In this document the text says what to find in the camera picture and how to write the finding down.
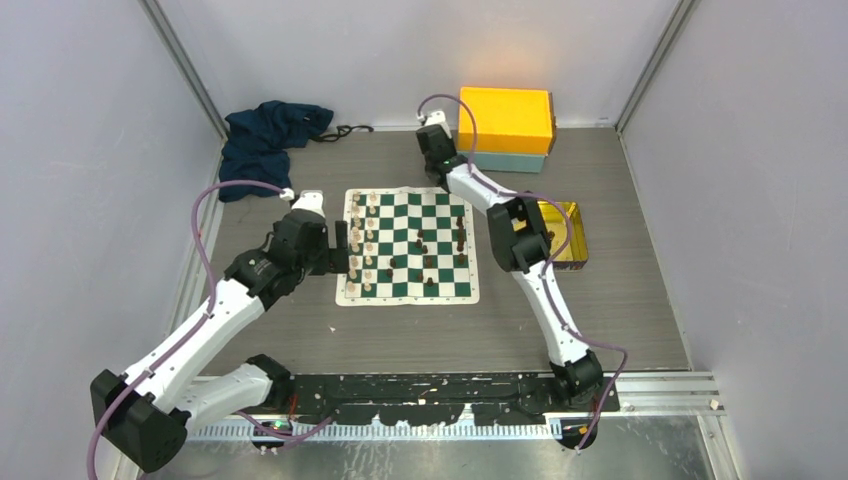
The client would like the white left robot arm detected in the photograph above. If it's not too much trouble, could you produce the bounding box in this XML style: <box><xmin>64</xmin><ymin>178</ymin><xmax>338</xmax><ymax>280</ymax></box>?
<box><xmin>89</xmin><ymin>190</ymin><xmax>346</xmax><ymax>473</ymax></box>

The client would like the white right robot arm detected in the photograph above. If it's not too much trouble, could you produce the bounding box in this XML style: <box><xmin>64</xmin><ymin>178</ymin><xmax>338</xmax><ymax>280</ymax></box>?
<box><xmin>416</xmin><ymin>111</ymin><xmax>606</xmax><ymax>411</ymax></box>

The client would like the green white chess mat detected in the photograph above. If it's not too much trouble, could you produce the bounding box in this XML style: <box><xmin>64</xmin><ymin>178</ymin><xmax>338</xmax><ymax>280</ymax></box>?
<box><xmin>335</xmin><ymin>187</ymin><xmax>480</xmax><ymax>307</ymax></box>

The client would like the yellow and blue box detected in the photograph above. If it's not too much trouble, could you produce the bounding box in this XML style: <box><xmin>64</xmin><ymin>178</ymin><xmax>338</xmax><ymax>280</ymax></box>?
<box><xmin>456</xmin><ymin>86</ymin><xmax>556</xmax><ymax>174</ymax></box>

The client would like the dark blue cloth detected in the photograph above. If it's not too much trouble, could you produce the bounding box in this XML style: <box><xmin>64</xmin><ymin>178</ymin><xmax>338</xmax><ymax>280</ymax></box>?
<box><xmin>218</xmin><ymin>100</ymin><xmax>334</xmax><ymax>189</ymax></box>

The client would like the gold metal tin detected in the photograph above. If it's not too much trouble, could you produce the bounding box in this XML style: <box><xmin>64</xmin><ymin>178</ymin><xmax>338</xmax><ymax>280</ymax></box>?
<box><xmin>537</xmin><ymin>200</ymin><xmax>589</xmax><ymax>271</ymax></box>

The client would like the black cord on table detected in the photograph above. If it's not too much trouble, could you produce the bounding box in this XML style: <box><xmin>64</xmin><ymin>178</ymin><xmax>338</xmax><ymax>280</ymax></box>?
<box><xmin>312</xmin><ymin>124</ymin><xmax>375</xmax><ymax>144</ymax></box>

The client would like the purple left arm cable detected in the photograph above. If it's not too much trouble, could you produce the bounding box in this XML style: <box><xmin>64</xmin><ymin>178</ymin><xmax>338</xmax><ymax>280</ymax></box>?
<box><xmin>87</xmin><ymin>180</ymin><xmax>296</xmax><ymax>480</ymax></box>

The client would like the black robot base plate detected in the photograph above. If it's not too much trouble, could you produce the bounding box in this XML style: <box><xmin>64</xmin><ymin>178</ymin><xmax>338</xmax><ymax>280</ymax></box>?
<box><xmin>249</xmin><ymin>372</ymin><xmax>620</xmax><ymax>449</ymax></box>

